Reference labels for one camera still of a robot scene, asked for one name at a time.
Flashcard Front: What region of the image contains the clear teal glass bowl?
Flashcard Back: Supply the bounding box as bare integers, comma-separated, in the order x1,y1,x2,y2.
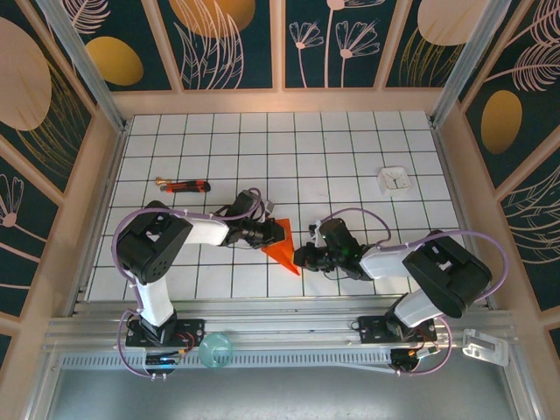
198,332,233,369

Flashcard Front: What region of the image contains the perforated metal cable tray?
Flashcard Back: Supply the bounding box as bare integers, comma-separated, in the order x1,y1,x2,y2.
59,352,395,369

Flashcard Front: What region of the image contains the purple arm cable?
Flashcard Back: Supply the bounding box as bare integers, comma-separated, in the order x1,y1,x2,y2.
321,207,511,377
111,187,263,378

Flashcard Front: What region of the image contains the white square clock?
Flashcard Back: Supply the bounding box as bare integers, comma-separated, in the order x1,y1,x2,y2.
377,166,413,198

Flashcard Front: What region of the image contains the white plastic bracket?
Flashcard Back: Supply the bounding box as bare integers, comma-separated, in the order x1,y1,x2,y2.
462,328,511,367

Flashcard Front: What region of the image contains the orange paper sheet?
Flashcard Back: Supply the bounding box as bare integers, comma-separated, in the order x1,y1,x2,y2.
261,217,302,277

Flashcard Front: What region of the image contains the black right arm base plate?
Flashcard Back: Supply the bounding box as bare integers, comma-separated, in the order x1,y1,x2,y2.
357,315,438,347

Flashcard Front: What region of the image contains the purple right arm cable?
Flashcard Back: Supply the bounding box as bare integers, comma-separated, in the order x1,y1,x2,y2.
321,207,511,377

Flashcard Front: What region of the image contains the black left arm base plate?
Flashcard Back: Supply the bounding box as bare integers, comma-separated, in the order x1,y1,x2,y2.
125,318,207,347

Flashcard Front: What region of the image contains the aluminium frame post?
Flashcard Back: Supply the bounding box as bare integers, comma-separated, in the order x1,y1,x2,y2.
430,0,513,128
34,0,132,132

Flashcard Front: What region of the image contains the orange black utility knife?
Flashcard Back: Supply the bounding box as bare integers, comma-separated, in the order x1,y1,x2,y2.
164,179,212,194

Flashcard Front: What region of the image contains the aluminium side rail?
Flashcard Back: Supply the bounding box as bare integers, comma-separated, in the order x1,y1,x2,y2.
430,124,495,310
69,124,132,316

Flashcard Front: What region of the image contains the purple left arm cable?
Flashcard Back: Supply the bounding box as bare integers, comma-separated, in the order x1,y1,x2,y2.
111,187,263,378

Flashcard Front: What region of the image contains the aluminium mounting rail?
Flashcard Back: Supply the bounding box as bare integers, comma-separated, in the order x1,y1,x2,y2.
41,297,522,356

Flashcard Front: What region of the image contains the black controller board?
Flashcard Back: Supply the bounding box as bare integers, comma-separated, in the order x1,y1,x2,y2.
390,345,440,377
143,349,183,381

